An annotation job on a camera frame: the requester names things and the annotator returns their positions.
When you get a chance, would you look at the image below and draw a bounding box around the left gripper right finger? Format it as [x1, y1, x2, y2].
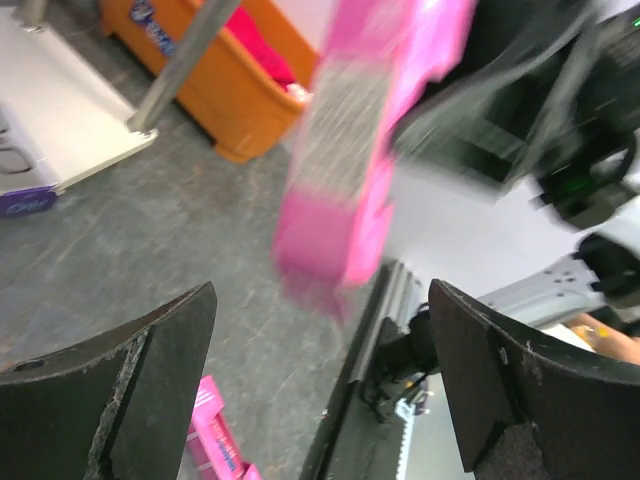
[428, 280, 639, 479]

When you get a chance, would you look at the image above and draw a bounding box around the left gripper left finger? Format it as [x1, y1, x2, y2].
[1, 283, 217, 479]

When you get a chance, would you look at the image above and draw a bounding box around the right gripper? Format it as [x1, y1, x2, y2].
[389, 0, 601, 191]

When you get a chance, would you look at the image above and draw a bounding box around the pink box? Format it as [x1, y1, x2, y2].
[273, 1, 476, 319]
[186, 376, 262, 480]

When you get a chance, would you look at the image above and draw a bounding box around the white RiO toothpaste box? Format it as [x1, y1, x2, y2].
[1, 103, 59, 218]

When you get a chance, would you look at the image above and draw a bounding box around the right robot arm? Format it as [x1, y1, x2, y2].
[391, 1, 639, 329]

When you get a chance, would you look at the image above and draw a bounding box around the white two-tier shelf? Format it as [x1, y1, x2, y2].
[1, 1, 238, 191]

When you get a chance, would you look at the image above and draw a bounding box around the white cloth in basket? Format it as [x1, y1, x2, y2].
[285, 83, 314, 109]

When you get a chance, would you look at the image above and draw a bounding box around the red folded cloth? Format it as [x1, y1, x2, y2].
[226, 7, 296, 90]

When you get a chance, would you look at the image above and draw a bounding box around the orange plastic basket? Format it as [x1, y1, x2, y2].
[100, 1, 317, 163]

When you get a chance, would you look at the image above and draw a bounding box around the slotted cable duct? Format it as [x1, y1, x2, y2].
[394, 399, 417, 480]

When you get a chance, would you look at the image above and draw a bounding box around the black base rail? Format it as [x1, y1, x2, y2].
[300, 260, 439, 480]

